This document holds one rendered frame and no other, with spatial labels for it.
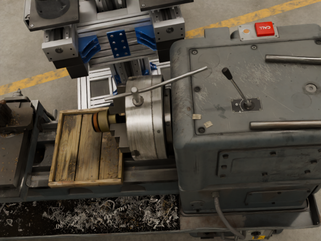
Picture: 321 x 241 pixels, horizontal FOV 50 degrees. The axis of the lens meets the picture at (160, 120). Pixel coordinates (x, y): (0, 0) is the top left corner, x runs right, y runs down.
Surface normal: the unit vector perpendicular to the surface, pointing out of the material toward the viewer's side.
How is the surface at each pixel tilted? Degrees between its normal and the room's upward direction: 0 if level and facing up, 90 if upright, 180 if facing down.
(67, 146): 0
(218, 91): 0
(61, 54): 90
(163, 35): 90
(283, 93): 0
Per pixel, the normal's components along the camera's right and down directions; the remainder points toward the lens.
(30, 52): -0.10, -0.51
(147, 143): -0.03, 0.56
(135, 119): -0.07, 0.04
